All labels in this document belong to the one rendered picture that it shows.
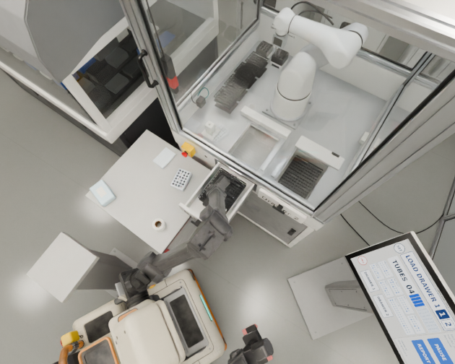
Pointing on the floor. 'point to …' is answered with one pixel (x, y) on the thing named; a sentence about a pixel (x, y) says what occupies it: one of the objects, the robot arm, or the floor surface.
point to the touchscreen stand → (329, 297)
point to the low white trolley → (152, 193)
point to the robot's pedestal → (78, 269)
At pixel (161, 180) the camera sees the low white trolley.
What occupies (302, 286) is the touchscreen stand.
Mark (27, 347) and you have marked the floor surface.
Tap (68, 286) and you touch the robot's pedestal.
